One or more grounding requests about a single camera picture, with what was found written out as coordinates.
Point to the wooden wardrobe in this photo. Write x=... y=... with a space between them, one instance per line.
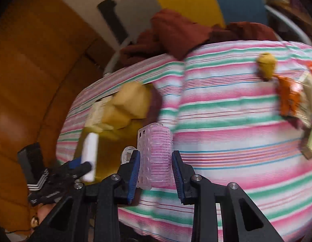
x=32 y=80

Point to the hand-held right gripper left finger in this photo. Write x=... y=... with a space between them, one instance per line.
x=134 y=179

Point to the orange toothed plastic clip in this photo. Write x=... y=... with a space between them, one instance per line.
x=286 y=95

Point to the clear plastic piece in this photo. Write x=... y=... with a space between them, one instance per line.
x=127 y=153

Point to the person's left hand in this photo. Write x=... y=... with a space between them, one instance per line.
x=46 y=210

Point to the white printed carton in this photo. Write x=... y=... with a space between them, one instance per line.
x=95 y=116

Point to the gold-lined dark red tin box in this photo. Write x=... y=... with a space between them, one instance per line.
x=120 y=141

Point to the striped tablecloth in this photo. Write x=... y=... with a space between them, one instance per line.
x=221 y=136

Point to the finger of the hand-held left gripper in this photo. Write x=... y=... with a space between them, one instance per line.
x=77 y=167

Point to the rust brown padded jacket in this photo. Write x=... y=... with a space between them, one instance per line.
x=176 y=30

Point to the black upright pole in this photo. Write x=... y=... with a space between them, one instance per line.
x=113 y=20

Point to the tan block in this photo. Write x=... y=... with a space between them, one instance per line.
x=132 y=98
x=115 y=118

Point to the green and brown box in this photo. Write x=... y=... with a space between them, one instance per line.
x=310 y=143

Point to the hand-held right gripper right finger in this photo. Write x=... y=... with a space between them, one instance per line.
x=177 y=179

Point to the clear pink hair roller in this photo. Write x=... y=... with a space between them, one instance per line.
x=156 y=151

